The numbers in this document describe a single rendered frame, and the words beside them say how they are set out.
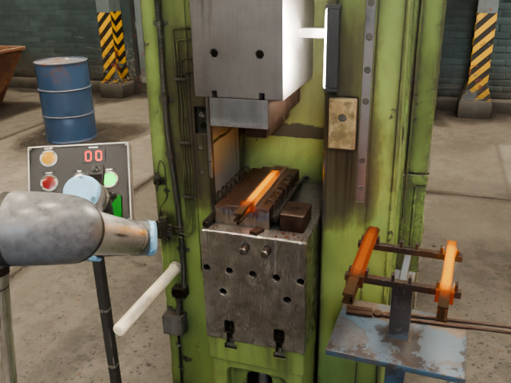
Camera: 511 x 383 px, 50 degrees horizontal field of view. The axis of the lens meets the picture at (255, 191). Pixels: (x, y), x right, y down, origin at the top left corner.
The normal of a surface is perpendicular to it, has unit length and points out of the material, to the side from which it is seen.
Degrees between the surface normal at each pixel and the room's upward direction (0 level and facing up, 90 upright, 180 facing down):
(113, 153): 60
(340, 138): 90
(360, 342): 0
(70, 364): 0
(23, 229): 68
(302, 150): 90
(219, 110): 90
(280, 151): 90
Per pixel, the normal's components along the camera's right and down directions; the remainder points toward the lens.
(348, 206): -0.31, 0.36
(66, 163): 0.09, -0.15
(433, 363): -0.02, -0.93
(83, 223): 0.84, -0.22
